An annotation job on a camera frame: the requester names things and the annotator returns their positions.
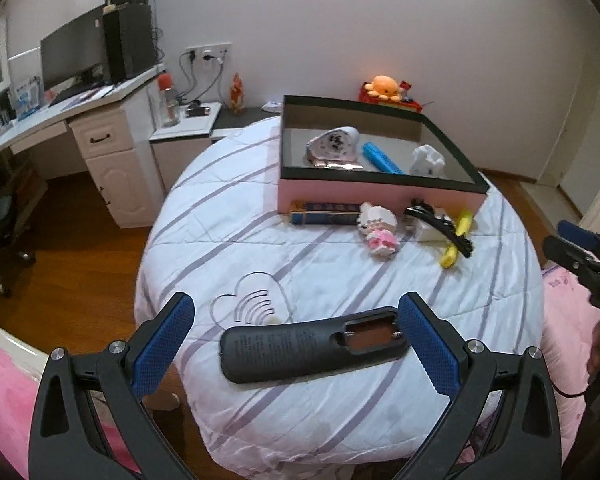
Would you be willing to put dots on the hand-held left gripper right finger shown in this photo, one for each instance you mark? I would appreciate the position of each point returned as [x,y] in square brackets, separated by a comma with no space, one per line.
[430,345]

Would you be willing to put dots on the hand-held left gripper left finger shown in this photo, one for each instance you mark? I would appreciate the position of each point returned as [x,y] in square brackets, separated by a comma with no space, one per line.
[162,345]

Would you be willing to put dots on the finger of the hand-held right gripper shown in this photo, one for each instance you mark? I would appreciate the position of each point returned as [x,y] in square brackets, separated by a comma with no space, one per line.
[567,252]
[577,232]

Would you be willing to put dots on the yellow highlighter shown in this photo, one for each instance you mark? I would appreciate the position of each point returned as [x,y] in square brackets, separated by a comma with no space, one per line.
[464,222]

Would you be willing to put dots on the white cube charger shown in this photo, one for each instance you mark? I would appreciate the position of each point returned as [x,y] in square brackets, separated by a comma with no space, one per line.
[427,234]

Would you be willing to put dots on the black hair clip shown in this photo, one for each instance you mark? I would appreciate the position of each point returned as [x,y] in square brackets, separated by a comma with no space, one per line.
[445,230]

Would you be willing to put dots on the black remote control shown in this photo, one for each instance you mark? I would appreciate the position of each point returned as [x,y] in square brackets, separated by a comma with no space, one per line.
[280,350]

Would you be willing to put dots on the pink white plush toy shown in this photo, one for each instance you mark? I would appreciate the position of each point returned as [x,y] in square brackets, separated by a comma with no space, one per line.
[377,225]

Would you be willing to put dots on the white figurine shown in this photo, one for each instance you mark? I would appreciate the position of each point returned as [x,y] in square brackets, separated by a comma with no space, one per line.
[427,160]

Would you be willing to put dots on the blue patterned box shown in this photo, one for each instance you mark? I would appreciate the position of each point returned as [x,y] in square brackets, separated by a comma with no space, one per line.
[325,213]

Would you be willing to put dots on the pink storage box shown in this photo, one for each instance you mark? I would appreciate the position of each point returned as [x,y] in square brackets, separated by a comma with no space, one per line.
[340,195]

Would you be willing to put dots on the blue comb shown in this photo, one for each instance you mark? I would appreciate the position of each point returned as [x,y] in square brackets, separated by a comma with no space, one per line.
[382,159]

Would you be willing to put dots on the rose gold cylinder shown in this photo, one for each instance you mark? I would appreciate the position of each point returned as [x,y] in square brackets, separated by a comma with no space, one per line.
[340,165]

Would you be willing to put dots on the white plug adapter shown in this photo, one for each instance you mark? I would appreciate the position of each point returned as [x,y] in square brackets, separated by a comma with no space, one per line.
[337,141]

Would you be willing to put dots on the white desk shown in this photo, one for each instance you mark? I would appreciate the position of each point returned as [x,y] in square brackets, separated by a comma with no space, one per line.
[109,160]

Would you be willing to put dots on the low dark-topped cabinet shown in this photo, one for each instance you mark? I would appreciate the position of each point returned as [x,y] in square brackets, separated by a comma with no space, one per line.
[184,132]

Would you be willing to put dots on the red toy box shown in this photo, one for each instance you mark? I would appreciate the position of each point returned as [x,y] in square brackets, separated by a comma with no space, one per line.
[405,102]

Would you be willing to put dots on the black webcam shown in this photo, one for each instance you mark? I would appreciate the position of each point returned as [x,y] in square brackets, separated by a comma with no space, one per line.
[197,110]

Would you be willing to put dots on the red-capped water bottle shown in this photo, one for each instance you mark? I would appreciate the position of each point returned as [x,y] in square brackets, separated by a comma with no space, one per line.
[168,102]

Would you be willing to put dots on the orange octopus plush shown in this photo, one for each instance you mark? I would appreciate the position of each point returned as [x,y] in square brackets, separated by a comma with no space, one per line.
[382,87]

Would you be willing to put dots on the mouse pad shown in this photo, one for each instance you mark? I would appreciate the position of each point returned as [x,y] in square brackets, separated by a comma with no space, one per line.
[87,96]

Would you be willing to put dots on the orange figurine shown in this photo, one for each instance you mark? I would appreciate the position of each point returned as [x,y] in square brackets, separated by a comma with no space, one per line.
[237,95]

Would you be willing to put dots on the white plastic packet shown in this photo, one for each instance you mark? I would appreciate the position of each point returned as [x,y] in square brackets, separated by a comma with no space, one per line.
[272,107]

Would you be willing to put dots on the black keyboard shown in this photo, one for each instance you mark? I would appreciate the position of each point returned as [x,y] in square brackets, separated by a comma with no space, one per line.
[74,94]

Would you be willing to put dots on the blue packet box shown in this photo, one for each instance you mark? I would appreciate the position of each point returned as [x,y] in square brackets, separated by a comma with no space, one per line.
[25,100]

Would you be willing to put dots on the black computer tower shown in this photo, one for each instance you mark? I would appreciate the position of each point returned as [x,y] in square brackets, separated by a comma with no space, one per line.
[129,45]

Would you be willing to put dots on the black monitor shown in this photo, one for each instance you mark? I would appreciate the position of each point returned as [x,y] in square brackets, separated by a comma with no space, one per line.
[72,50]

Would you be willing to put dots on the white bed frame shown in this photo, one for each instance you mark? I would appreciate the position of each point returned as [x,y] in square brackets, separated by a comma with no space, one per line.
[14,335]

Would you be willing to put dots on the wall socket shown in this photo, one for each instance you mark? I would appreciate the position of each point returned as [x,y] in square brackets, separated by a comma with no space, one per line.
[209,52]

